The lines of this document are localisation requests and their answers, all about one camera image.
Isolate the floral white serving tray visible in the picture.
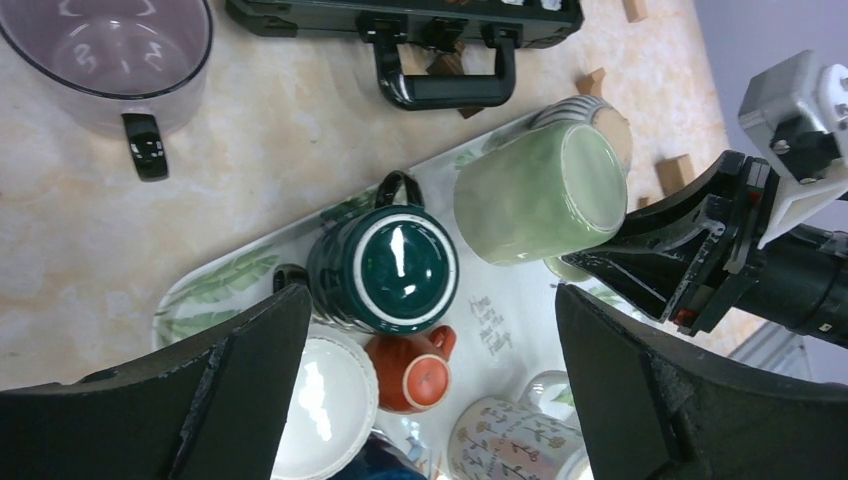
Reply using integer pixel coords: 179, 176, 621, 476
150, 109, 637, 480

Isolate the light wooden block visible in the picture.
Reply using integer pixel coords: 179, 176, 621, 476
575, 68, 606, 98

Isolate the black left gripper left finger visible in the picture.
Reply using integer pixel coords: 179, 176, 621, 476
1, 285, 312, 479

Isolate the lilac purple mug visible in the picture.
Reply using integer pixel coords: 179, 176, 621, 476
1, 0, 214, 182

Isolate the small orange cup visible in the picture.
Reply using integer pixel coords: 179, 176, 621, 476
365, 325, 457, 414

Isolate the dark teal mug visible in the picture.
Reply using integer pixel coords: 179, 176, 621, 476
272, 170, 459, 335

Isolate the wooden block right rear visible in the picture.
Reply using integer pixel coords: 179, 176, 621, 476
622, 0, 649, 23

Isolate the dark wooden block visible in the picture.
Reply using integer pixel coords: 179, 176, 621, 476
655, 154, 696, 197

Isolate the dark blue mug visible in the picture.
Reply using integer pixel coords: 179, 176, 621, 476
330, 432, 426, 480

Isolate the dark green carrying case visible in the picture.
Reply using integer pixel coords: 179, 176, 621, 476
225, 0, 584, 111

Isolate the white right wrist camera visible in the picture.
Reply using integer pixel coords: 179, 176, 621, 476
738, 50, 847, 249

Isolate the light green mug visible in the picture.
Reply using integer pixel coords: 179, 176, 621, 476
453, 121, 628, 282

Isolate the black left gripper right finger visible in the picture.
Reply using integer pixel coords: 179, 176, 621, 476
555, 285, 847, 479

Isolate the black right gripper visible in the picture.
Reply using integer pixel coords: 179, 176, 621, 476
562, 150, 847, 347

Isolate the white ribbed mug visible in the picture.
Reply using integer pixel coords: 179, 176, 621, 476
271, 324, 378, 479

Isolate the grey striped ribbed cup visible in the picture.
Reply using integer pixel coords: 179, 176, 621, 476
530, 95, 634, 176

